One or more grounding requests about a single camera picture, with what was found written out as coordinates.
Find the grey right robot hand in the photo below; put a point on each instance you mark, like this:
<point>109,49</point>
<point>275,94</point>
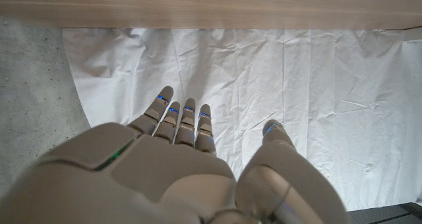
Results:
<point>148,171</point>

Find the white fabric backdrop sheet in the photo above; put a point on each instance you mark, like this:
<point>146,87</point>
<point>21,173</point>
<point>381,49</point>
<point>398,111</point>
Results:
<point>329,102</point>

